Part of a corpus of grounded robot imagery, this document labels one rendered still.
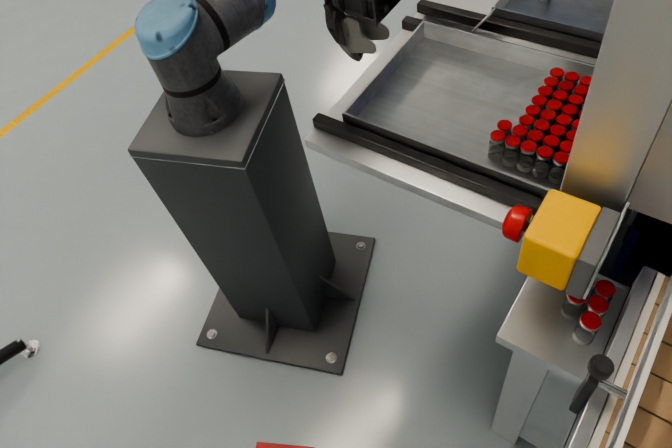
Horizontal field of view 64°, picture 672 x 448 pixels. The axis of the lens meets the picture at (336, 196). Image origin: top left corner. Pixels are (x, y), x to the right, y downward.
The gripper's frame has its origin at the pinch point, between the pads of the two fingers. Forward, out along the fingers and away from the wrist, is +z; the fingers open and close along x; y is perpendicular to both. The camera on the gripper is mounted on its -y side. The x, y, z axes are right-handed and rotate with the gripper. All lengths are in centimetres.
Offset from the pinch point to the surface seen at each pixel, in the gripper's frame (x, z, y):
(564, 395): -12, 52, 46
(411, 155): -7.4, 9.1, 13.8
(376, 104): 1.0, 10.9, 2.2
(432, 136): -1.2, 10.9, 13.9
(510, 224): -19.2, -1.8, 33.0
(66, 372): -65, 99, -78
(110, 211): -16, 99, -115
